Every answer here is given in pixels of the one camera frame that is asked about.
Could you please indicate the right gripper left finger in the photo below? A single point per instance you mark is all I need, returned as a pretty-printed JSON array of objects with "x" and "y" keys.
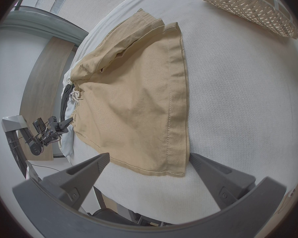
[{"x": 82, "y": 180}]

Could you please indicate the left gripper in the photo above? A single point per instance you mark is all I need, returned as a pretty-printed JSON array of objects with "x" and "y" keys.
[{"x": 56, "y": 129}]

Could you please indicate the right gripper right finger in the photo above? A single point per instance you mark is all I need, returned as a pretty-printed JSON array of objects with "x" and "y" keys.
[{"x": 223, "y": 182}]

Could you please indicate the tan shorts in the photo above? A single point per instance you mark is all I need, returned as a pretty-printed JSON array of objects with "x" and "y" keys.
[{"x": 134, "y": 103}]

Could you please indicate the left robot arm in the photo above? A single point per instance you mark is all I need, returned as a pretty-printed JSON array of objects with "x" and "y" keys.
[{"x": 32, "y": 145}]

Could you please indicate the pale grey garment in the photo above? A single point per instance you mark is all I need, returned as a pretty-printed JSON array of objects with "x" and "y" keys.
[{"x": 68, "y": 142}]

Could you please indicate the black garment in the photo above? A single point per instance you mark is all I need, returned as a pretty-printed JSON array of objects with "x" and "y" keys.
[{"x": 64, "y": 103}]

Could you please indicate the white garment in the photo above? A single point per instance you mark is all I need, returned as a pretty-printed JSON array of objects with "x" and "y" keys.
[{"x": 67, "y": 78}]

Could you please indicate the bed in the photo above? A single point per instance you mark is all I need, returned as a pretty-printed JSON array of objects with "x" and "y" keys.
[{"x": 238, "y": 108}]

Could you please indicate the round woven basket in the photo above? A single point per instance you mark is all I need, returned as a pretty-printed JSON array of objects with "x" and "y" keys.
[{"x": 250, "y": 6}]

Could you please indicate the grey-green curtain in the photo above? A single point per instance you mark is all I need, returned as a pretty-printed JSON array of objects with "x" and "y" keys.
[{"x": 45, "y": 26}]

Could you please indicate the window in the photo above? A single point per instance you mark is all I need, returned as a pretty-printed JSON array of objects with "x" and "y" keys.
[{"x": 77, "y": 6}]

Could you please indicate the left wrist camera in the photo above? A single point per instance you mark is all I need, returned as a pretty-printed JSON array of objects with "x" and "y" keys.
[{"x": 52, "y": 120}]

